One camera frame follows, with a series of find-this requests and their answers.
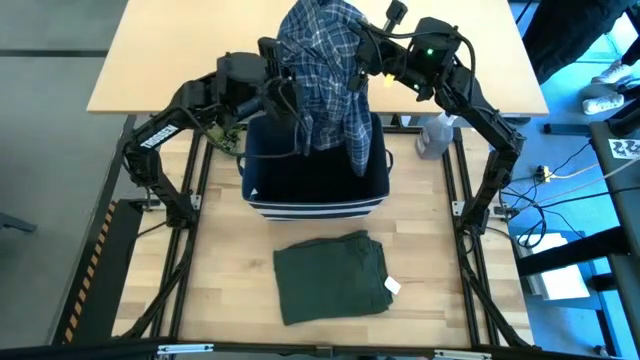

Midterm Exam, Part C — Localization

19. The black hazard-striped floor ramp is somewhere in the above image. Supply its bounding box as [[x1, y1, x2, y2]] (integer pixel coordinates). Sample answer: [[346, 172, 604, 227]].
[[52, 199, 146, 346]]

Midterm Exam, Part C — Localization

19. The black cable bundle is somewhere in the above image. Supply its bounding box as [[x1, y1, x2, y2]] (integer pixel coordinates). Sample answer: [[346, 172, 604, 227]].
[[459, 234, 531, 349], [122, 234, 194, 339]]

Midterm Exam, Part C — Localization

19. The small green potted plant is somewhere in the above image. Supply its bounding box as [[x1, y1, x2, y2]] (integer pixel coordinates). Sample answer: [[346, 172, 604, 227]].
[[207, 123, 247, 157]]

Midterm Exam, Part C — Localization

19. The navy white striped bin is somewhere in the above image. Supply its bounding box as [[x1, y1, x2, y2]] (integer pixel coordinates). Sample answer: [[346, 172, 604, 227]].
[[235, 112, 395, 222]]

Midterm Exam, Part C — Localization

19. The clear spray bottle blue nozzle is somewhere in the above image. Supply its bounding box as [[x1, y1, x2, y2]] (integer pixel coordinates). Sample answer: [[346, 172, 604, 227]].
[[415, 110, 460, 162]]

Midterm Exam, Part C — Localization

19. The light wooden desk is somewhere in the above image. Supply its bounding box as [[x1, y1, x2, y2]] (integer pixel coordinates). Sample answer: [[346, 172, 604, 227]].
[[85, 0, 550, 118]]

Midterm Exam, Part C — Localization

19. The white marker tag label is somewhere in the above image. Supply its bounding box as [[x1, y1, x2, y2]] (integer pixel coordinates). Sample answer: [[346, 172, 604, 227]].
[[607, 138, 640, 161]]

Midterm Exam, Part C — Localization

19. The blue plaid shirt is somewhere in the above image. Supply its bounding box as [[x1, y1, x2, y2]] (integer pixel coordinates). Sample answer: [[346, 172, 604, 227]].
[[277, 0, 374, 177]]

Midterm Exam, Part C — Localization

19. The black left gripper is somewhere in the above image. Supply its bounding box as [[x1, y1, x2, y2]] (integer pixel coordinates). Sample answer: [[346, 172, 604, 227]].
[[214, 35, 307, 132]]

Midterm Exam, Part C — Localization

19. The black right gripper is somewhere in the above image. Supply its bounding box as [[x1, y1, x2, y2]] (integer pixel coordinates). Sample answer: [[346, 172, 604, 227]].
[[347, 0, 464, 101]]

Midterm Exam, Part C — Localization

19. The grey chair leg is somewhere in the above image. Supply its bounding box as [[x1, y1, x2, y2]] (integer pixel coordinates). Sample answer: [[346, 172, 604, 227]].
[[0, 212, 39, 235]]

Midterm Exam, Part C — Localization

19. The dark green button shirt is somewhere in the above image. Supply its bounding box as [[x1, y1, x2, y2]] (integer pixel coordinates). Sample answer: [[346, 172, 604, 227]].
[[272, 229, 403, 326]]

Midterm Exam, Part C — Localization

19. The silver metal bracket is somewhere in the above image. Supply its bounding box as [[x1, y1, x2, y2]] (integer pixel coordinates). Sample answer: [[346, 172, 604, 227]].
[[432, 349, 494, 360], [156, 343, 215, 357]]

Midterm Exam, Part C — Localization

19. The black equipment cart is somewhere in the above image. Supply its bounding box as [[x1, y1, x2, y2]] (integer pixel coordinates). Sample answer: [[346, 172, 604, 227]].
[[514, 97, 640, 360]]

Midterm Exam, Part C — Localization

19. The white box on floor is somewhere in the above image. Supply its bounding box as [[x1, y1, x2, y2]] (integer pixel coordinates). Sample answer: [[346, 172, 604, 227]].
[[519, 232, 592, 302]]

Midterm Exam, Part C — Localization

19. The black metal table frame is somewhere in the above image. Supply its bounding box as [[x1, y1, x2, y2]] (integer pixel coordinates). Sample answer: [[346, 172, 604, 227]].
[[119, 120, 534, 357]]

